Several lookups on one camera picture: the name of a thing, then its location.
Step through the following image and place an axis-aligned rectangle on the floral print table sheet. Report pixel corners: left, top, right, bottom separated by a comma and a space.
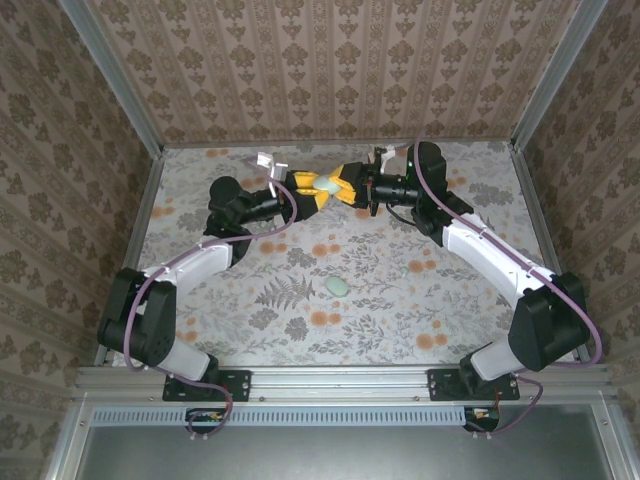
99, 141, 589, 369

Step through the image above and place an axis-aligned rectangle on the grey metal sheet panel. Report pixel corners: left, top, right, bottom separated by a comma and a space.
74, 405, 616, 480

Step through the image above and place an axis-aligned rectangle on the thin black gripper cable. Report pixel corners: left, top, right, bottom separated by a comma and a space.
386, 202, 417, 227

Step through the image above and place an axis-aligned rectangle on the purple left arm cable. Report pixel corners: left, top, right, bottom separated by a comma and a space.
122, 155, 300, 444

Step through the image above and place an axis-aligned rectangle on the aluminium frame side rail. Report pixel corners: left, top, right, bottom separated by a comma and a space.
94, 149, 166, 369
509, 144, 591, 364

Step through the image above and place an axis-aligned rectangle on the aluminium frame corner post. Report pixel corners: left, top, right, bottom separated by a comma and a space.
510, 0, 609, 151
58, 0, 165, 156

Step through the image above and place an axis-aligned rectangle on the aluminium frame cross rail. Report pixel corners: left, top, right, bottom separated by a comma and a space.
74, 364, 616, 406

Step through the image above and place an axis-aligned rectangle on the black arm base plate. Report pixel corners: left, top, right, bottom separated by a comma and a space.
427, 368, 521, 402
163, 368, 251, 402

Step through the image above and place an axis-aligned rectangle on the grey slotted cable duct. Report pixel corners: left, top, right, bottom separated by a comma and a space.
92, 405, 474, 427

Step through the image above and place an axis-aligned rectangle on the black connector board with wires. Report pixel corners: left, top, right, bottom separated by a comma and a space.
462, 404, 501, 432
185, 405, 234, 435

